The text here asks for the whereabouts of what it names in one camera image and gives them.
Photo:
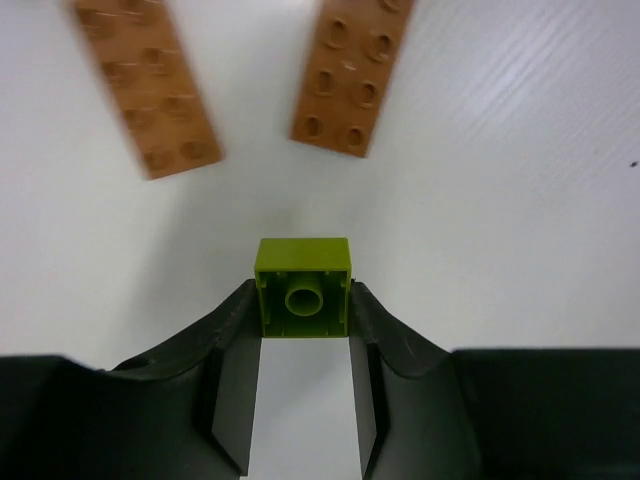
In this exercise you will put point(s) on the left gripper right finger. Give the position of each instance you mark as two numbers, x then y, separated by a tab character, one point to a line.
529	413

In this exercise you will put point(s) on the lime lego brick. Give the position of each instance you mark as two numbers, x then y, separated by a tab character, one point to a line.
303	287

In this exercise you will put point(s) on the brown lego brick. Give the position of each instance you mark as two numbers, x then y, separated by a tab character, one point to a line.
349	66
136	51

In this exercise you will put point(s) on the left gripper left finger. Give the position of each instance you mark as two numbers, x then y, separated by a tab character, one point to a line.
183	409

